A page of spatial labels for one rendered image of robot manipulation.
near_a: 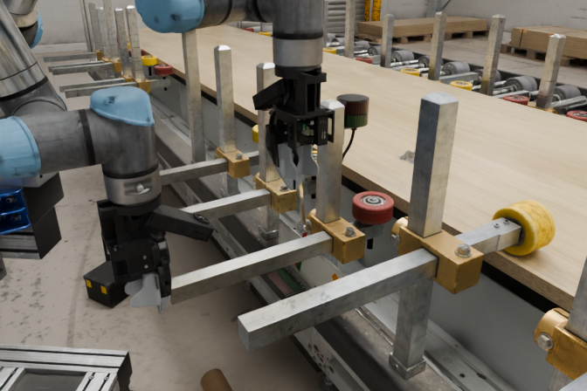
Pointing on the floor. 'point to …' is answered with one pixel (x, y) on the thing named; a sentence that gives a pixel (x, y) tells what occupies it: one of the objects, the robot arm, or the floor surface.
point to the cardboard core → (215, 381)
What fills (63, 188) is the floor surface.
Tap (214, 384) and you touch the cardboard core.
